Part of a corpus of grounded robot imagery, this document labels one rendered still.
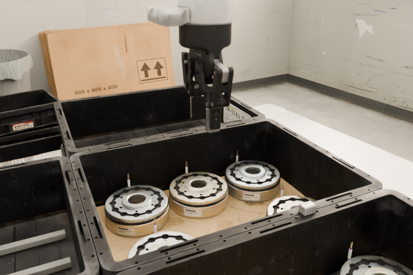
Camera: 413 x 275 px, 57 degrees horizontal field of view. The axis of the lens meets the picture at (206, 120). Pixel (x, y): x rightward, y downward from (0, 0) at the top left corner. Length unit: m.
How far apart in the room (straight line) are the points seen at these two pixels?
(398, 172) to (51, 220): 0.88
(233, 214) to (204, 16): 0.33
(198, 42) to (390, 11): 3.25
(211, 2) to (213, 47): 0.06
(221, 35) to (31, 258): 0.42
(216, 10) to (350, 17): 3.46
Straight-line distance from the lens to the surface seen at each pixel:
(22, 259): 0.63
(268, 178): 0.70
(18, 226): 0.70
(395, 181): 1.12
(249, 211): 0.67
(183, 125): 1.01
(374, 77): 3.82
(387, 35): 3.72
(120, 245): 0.61
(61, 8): 3.26
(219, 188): 0.67
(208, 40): 0.52
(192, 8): 0.52
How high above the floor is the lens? 1.21
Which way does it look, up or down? 22 degrees down
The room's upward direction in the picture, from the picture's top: straight up
